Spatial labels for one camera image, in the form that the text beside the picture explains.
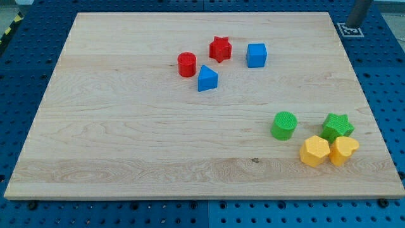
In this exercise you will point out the blue triangle block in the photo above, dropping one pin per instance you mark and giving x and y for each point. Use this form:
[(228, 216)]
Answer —
[(207, 79)]

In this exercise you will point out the green cylinder block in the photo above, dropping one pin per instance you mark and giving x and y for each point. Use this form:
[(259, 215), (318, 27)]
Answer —
[(284, 125)]

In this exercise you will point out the yellow hexagon block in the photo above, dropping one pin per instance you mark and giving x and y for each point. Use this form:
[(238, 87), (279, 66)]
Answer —
[(314, 151)]

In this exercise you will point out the grey metal pusher rod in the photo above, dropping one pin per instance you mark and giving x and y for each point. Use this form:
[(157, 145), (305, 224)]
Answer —
[(358, 13)]

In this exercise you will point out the green star block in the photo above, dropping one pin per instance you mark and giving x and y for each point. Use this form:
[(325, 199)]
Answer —
[(335, 126)]

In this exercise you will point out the red star block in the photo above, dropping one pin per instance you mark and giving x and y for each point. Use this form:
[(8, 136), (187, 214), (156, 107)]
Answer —
[(220, 49)]

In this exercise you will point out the blue cube block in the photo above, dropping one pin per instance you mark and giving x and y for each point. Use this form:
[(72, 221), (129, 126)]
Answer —
[(256, 55)]

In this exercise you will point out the yellow black hazard tape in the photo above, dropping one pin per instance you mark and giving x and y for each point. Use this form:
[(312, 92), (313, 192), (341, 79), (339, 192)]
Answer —
[(11, 30)]

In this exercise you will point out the red cylinder block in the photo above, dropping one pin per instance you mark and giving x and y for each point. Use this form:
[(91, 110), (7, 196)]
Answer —
[(187, 64)]

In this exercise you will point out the yellow heart block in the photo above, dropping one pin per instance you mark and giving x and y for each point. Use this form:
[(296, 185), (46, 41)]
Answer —
[(342, 149)]

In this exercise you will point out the wooden board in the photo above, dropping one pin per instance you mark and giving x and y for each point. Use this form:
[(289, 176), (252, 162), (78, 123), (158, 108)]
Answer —
[(118, 122)]

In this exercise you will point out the white fiducial marker tag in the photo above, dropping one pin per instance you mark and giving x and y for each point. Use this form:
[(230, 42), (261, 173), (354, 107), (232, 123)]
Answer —
[(345, 31)]

